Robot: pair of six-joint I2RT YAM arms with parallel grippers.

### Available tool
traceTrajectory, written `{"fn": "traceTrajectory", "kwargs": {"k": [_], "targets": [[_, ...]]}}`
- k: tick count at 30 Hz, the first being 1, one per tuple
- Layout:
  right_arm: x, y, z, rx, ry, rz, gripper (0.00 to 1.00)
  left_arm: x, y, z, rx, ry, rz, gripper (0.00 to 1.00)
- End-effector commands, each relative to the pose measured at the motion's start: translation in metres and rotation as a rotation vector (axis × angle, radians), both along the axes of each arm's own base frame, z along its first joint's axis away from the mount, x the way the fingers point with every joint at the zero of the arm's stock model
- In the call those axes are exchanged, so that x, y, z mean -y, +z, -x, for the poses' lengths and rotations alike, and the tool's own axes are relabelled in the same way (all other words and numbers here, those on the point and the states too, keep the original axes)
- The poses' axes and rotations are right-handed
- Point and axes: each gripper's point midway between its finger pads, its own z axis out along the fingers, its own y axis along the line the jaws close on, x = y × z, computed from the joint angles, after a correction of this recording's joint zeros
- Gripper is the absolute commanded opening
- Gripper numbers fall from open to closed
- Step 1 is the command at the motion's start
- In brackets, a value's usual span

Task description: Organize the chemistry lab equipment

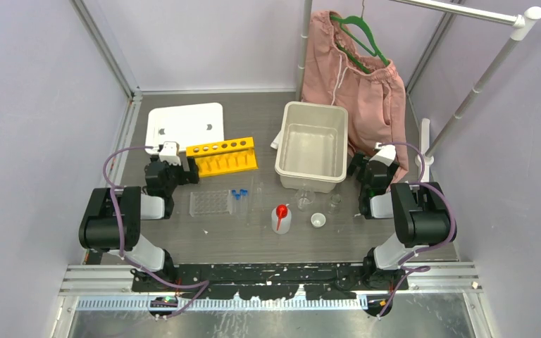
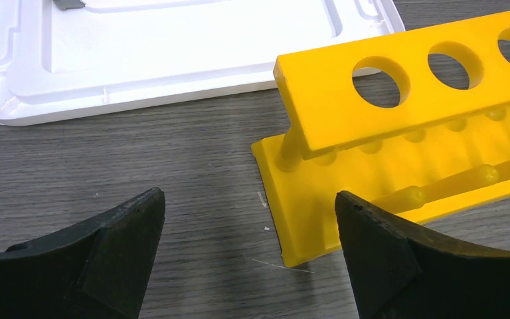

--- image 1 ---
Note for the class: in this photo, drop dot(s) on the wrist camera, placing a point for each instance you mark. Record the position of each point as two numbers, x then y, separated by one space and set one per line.
169 152
386 154

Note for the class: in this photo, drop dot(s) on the beige plastic bin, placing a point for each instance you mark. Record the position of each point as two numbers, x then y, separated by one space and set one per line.
312 149

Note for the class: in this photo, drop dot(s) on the white clothes rack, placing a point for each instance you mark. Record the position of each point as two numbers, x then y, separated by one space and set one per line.
491 161

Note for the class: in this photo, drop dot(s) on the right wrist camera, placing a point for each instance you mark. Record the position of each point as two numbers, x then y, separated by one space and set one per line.
386 154

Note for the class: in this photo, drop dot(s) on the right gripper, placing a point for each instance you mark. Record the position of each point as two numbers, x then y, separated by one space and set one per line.
358 160

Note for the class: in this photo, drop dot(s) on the white rectangular tray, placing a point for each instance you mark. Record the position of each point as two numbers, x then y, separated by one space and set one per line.
187 125

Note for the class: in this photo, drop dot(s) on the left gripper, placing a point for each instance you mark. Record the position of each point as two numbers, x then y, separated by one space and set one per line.
190 176

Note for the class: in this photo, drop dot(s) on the clear acrylic tube rack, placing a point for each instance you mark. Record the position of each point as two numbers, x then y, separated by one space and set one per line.
210 203

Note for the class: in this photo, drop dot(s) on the pink shorts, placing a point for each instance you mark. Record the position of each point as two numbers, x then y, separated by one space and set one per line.
372 92

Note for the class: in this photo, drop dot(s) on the small white cup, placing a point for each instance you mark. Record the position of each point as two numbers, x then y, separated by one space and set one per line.
318 220

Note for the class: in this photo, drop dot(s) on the small glass beaker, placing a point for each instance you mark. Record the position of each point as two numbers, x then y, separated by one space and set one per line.
334 203

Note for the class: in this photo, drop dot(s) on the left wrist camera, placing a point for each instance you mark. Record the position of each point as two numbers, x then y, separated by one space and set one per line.
169 152

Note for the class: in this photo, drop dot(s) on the green clothes hanger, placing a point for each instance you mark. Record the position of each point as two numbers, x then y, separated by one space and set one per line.
372 48

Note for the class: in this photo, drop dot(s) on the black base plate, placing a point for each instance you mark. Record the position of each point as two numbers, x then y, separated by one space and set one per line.
271 281

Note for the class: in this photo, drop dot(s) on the red capped wash bottle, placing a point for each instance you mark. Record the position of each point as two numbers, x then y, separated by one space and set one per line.
281 218

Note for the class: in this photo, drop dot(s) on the blue capped tube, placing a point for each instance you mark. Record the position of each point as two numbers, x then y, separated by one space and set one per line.
241 199
237 204
245 200
234 197

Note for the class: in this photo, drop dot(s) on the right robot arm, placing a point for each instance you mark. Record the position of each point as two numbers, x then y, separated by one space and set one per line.
421 217

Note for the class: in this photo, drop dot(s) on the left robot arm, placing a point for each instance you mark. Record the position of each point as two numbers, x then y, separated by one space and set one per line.
112 220

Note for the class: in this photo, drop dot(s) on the yellow test tube rack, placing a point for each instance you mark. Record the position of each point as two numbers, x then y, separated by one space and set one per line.
225 157

